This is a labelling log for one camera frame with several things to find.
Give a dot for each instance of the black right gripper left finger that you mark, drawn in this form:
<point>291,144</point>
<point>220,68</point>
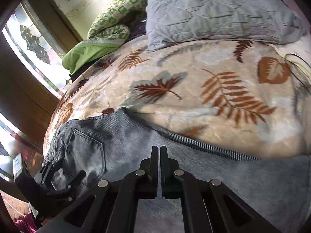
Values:
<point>139,184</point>

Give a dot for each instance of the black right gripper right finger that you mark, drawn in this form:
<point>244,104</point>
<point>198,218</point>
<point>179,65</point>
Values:
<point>179,184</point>

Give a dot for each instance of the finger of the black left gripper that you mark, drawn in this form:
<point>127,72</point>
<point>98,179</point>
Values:
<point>45,175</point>

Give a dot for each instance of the grey denim pants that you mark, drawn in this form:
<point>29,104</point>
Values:
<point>111,146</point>

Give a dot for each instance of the leaf patterned beige blanket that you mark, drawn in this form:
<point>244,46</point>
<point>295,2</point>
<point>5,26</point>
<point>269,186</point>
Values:
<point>248,96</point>

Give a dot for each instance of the stained glass door window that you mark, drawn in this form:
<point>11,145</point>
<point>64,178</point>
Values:
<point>37,49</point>

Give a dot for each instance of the green patterned quilt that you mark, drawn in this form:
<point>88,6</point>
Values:
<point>110,30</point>

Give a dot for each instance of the grey quilted blanket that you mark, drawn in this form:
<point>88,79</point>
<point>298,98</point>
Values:
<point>176,21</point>

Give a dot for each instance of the brown wooden door frame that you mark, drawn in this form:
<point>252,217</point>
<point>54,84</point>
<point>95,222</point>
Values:
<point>55,23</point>

